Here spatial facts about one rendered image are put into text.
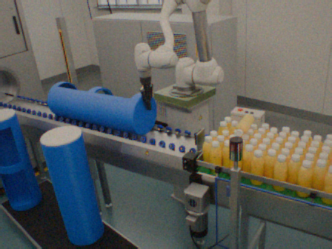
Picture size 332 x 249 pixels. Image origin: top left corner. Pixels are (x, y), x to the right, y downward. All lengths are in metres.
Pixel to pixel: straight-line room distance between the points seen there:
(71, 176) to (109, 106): 0.53
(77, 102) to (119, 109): 0.41
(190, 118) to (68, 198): 1.09
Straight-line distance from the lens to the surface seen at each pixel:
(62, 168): 2.24
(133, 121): 2.11
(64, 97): 2.56
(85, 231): 2.57
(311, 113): 4.63
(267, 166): 1.77
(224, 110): 3.96
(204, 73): 2.43
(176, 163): 2.06
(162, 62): 1.94
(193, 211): 1.89
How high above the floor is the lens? 1.98
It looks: 26 degrees down
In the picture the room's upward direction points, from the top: 5 degrees counter-clockwise
